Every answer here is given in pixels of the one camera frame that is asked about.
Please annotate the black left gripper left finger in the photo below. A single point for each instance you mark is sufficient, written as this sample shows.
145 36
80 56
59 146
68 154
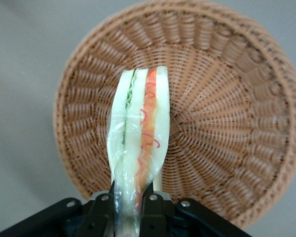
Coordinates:
98 217

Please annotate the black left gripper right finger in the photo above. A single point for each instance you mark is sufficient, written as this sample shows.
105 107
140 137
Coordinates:
153 214

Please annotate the triangle sandwich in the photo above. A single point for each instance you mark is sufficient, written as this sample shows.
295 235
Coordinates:
140 118

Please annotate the round brown wicker basket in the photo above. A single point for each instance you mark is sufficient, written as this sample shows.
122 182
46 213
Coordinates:
224 111

